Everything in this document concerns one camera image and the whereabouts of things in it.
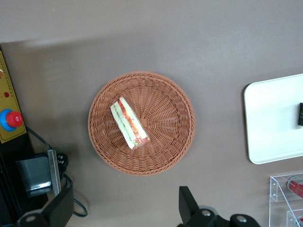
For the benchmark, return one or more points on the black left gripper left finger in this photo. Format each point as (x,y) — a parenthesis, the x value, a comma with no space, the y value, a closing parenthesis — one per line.
(56,208)

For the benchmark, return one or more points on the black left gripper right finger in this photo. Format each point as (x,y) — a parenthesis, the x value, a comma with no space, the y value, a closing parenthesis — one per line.
(189,208)

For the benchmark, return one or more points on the triangle sandwich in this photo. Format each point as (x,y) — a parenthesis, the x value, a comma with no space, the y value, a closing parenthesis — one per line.
(127,123)

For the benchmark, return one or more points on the round brown wicker basket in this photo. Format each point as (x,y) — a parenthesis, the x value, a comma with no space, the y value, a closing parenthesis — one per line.
(165,142)

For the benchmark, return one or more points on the cream plastic serving tray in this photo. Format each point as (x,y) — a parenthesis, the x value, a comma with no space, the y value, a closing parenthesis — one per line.
(267,123)

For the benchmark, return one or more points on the clear acrylic bottle rack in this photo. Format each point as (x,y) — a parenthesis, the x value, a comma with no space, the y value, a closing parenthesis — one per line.
(277,189)

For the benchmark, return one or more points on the red emergency stop button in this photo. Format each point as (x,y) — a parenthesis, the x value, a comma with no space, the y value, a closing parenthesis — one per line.
(13,119)

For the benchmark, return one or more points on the red cola bottle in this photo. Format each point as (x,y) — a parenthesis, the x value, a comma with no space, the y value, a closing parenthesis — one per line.
(296,186)

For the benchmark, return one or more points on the yellow control panel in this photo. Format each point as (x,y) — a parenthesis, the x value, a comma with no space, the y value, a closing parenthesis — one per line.
(9,78)

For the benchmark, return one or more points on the small black box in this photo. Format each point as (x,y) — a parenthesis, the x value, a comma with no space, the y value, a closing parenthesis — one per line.
(300,114)

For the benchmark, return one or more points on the grey box with metal bracket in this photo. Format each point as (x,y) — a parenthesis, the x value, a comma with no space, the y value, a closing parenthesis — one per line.
(35,172)

